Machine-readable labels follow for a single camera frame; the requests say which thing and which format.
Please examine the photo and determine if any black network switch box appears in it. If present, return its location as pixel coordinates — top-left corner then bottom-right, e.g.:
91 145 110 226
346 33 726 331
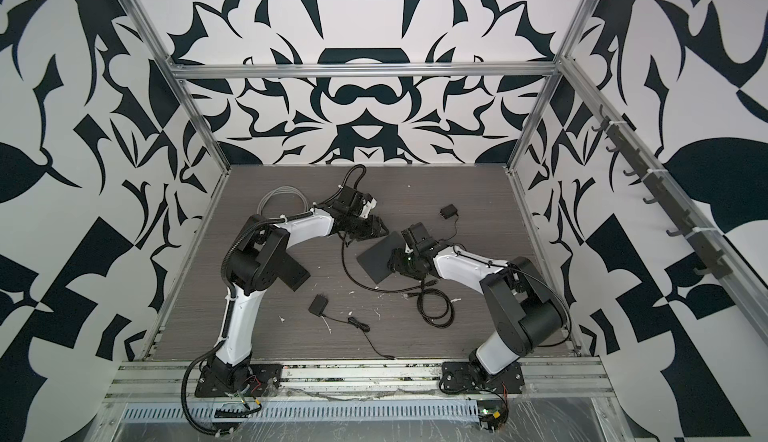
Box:
356 232 405 284

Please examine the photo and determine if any black wall power adapter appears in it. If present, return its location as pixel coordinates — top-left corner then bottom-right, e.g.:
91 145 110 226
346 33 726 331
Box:
439 204 459 240

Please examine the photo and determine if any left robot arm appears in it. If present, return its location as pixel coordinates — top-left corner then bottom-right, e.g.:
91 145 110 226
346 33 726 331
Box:
180 164 388 437

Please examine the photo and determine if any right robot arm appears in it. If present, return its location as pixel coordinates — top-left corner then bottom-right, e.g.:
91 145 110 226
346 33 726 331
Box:
388 223 569 390

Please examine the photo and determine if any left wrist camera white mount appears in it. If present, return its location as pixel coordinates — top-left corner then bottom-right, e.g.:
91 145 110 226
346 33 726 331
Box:
359 194 377 218

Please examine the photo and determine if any grey coiled ethernet cable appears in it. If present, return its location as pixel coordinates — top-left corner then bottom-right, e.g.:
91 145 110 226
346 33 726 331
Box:
256 185 310 218

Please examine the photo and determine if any small black adapter with cable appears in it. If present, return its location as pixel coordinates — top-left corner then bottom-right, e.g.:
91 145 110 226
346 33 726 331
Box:
308 294 396 360

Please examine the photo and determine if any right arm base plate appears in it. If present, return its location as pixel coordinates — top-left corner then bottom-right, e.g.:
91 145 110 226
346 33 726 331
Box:
438 361 525 395

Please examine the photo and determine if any white slotted cable duct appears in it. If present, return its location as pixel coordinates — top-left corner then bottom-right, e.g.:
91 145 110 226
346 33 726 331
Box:
122 399 481 423

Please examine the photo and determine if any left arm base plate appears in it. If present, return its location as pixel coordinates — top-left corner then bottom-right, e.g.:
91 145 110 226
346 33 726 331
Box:
194 362 283 398

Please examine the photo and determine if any aluminium frame crossbar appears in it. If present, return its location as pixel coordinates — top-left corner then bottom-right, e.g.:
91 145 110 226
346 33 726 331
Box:
170 62 556 80

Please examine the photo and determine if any front aluminium rail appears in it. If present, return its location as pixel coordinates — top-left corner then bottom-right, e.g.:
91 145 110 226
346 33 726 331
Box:
105 357 615 402

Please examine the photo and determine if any wall hook rack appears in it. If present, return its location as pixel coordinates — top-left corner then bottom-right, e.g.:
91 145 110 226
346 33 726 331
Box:
594 106 733 279

